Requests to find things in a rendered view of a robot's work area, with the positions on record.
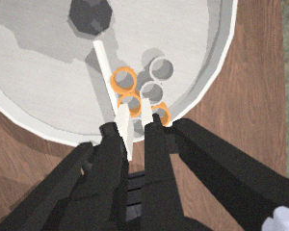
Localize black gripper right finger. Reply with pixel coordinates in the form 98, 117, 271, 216
141, 98, 289, 231

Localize orange hollow cylinder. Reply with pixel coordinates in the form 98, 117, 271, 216
110, 66, 137, 94
118, 90, 142, 117
150, 102, 171, 126

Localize grey hollow cylinder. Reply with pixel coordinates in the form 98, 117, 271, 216
131, 112, 145, 140
140, 78, 165, 106
148, 56, 175, 83

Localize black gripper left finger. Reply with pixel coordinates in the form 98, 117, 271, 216
0, 103, 134, 231

